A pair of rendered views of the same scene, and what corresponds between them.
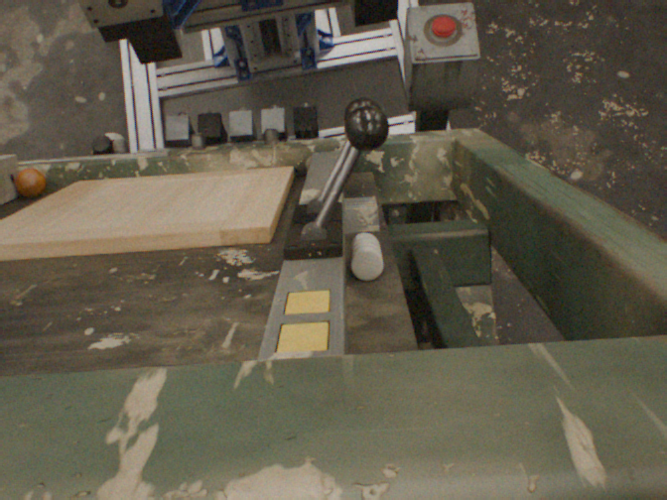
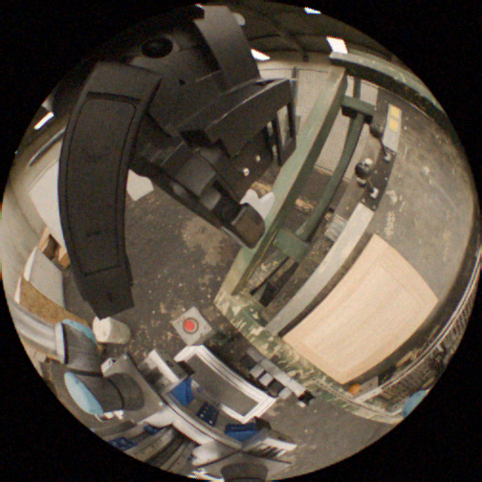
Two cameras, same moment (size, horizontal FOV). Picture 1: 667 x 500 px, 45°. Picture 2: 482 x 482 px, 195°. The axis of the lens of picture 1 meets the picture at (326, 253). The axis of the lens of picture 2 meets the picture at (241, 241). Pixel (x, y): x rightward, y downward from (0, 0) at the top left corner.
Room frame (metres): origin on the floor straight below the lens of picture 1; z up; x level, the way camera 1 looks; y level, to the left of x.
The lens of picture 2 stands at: (0.75, -0.09, 1.49)
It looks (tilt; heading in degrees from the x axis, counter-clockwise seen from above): 50 degrees down; 221
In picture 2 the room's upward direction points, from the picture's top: straight up
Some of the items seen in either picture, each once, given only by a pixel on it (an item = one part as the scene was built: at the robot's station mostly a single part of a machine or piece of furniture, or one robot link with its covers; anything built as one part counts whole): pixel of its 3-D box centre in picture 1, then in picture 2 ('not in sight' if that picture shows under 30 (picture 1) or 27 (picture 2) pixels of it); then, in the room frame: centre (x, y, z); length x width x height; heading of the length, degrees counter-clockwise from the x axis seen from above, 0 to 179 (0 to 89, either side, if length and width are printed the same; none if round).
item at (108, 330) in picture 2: not in sight; (109, 329); (1.75, -1.01, 0.24); 0.32 x 0.30 x 0.47; 92
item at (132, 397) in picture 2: not in sight; (118, 393); (1.19, -0.19, 1.09); 0.15 x 0.15 x 0.10
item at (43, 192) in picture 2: not in sight; (73, 216); (1.65, -2.63, 0.88); 0.90 x 0.60 x 1.75; 92
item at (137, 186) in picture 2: not in sight; (126, 157); (0.29, -4.02, 1.03); 0.61 x 0.58 x 2.05; 92
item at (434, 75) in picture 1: (439, 60); (197, 328); (0.84, -0.26, 0.84); 0.12 x 0.12 x 0.18; 85
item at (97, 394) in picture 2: not in sight; (91, 392); (1.19, -0.20, 1.20); 0.13 x 0.12 x 0.14; 66
